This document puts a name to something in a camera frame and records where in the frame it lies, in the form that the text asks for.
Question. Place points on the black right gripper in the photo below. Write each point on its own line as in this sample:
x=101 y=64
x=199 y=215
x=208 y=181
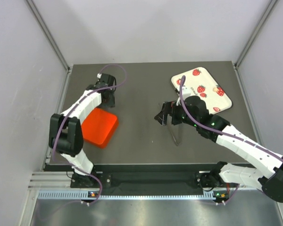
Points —
x=170 y=108

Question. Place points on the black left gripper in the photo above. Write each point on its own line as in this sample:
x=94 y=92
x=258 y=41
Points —
x=111 y=103

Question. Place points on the metal tweezers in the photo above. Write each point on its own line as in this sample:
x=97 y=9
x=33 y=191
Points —
x=176 y=131

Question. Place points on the orange box lid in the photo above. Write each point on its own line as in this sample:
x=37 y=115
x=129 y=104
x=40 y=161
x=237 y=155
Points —
x=99 y=127

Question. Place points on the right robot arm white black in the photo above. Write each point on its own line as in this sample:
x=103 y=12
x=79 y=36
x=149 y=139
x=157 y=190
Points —
x=266 y=174

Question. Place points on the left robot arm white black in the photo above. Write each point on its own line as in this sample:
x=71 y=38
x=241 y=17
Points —
x=66 y=136

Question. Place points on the white strawberry tray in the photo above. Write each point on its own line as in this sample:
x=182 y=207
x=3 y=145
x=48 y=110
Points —
x=202 y=83

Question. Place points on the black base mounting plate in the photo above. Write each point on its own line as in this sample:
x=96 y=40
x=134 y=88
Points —
x=155 y=179

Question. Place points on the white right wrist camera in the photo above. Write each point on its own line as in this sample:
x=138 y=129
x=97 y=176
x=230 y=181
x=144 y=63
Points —
x=184 y=92

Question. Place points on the aluminium rail frame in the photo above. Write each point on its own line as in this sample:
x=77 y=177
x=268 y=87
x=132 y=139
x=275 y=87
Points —
x=51 y=201

